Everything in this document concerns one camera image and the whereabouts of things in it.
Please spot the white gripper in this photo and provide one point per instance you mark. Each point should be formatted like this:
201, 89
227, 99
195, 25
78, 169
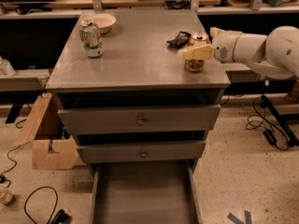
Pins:
224, 47

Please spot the orange soda can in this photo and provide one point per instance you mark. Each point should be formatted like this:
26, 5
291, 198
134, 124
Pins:
196, 38

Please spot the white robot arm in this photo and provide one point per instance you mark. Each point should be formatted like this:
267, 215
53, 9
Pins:
275, 55

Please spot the grey drawer cabinet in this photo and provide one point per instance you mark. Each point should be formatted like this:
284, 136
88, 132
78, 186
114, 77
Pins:
137, 68

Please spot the grey top drawer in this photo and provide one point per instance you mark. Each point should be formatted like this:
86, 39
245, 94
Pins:
139, 119

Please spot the grey drawer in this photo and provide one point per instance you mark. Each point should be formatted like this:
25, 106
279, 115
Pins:
144, 192
157, 151
139, 119

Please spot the green white soda can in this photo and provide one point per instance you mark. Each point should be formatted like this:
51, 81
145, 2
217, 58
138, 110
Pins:
91, 38

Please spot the grey middle drawer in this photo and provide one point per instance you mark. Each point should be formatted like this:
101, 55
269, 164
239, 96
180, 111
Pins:
157, 151

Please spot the grey bottom drawer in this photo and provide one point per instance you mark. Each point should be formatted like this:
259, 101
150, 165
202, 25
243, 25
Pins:
144, 192

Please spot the black snack packet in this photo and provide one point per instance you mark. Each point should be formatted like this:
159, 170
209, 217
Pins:
180, 40

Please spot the orange bottle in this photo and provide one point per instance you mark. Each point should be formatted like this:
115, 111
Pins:
293, 93

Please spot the white bowl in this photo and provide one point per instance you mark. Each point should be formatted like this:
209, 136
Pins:
103, 21

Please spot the wooden block stand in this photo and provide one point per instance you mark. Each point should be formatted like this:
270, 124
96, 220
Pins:
44, 130

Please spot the clear plastic cup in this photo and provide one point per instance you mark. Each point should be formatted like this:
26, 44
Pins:
6, 196

